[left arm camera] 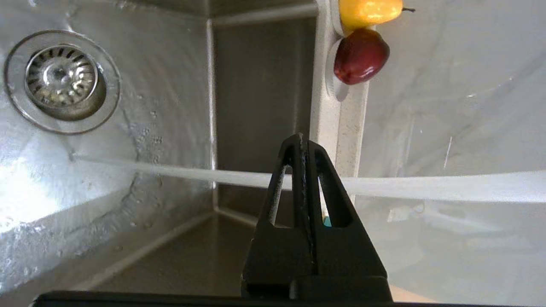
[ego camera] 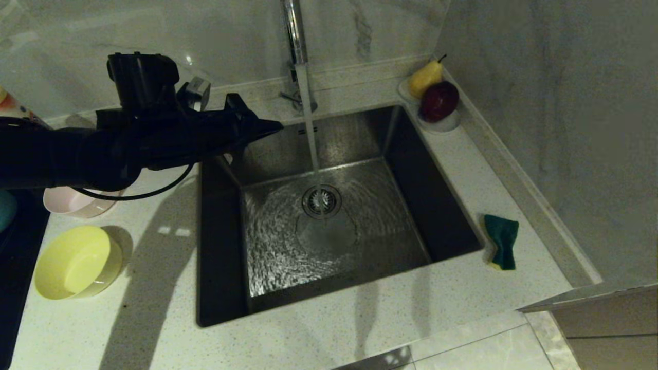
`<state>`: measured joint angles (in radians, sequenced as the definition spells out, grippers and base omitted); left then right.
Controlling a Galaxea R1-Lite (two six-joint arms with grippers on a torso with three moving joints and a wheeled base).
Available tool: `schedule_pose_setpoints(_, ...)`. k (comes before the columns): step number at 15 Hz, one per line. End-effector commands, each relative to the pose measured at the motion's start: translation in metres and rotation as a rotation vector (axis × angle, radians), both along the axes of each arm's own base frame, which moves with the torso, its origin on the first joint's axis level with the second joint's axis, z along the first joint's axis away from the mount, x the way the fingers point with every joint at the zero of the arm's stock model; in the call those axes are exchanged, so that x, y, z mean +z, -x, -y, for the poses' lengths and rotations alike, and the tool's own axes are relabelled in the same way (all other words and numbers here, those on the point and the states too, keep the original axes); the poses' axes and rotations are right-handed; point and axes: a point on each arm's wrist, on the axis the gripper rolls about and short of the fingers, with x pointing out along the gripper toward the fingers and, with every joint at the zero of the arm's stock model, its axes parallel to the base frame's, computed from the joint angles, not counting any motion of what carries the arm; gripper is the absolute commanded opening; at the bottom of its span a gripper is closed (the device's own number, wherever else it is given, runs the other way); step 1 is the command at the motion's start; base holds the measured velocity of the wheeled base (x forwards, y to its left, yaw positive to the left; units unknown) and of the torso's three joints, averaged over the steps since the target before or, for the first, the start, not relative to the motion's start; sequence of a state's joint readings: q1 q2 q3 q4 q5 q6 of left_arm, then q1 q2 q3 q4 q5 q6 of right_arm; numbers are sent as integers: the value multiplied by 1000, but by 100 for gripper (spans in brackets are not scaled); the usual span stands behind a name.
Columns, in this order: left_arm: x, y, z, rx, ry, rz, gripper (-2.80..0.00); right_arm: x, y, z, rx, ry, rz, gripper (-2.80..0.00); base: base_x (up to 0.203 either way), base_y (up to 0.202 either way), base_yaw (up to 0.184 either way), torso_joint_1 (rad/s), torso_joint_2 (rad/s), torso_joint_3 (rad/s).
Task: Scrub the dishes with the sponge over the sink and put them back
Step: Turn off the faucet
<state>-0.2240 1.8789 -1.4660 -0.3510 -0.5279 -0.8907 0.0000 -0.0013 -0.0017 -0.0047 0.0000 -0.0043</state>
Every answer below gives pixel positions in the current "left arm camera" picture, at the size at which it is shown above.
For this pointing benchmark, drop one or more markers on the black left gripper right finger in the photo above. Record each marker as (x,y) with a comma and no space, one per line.
(345,260)

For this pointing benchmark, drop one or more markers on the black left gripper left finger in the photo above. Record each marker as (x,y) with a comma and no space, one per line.
(277,256)

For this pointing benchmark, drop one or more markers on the green and yellow sponge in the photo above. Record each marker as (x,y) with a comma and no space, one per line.
(327,221)

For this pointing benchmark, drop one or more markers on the stainless steel sink basin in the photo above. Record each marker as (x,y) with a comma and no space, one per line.
(170,85)

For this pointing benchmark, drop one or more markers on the dark red apple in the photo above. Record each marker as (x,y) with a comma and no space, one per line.
(360,57)

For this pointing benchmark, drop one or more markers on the yellow pear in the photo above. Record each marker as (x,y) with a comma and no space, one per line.
(367,10)

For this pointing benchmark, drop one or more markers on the round metal drain strainer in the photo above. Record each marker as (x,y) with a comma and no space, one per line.
(62,81)

